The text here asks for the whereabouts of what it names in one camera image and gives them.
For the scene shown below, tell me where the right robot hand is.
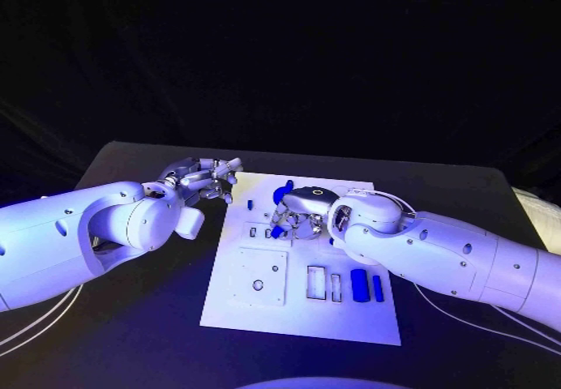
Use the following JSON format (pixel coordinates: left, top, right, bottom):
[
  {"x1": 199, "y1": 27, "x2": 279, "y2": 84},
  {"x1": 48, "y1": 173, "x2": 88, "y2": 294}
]
[{"x1": 268, "y1": 185, "x2": 342, "y2": 242}]

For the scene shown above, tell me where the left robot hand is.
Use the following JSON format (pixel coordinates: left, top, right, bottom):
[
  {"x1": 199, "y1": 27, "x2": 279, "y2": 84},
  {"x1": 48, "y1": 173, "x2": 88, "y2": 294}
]
[{"x1": 159, "y1": 156, "x2": 245, "y2": 205}]

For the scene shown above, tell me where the white task board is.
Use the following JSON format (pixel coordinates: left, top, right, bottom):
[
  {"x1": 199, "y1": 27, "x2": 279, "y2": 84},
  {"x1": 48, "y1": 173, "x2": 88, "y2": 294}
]
[{"x1": 199, "y1": 171, "x2": 404, "y2": 347}]

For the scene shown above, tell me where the large blue gear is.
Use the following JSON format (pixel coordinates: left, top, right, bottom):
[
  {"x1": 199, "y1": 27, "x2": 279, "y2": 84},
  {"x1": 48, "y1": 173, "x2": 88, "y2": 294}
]
[{"x1": 273, "y1": 179, "x2": 296, "y2": 205}]

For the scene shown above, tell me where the thick long blue cylinder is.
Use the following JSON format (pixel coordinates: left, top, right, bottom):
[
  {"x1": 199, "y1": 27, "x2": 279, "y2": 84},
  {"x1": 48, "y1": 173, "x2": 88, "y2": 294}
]
[{"x1": 349, "y1": 268, "x2": 371, "y2": 303}]

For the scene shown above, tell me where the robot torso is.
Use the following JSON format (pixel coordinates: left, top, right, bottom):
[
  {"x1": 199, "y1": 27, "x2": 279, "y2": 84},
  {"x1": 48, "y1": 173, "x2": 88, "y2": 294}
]
[{"x1": 237, "y1": 376, "x2": 414, "y2": 389}]

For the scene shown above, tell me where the white cable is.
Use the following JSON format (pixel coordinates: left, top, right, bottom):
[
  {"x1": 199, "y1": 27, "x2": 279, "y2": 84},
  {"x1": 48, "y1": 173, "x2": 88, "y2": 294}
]
[
  {"x1": 491, "y1": 304, "x2": 561, "y2": 346},
  {"x1": 0, "y1": 284, "x2": 84, "y2": 348},
  {"x1": 413, "y1": 283, "x2": 561, "y2": 355},
  {"x1": 0, "y1": 287, "x2": 85, "y2": 357},
  {"x1": 348, "y1": 188, "x2": 417, "y2": 221}
]

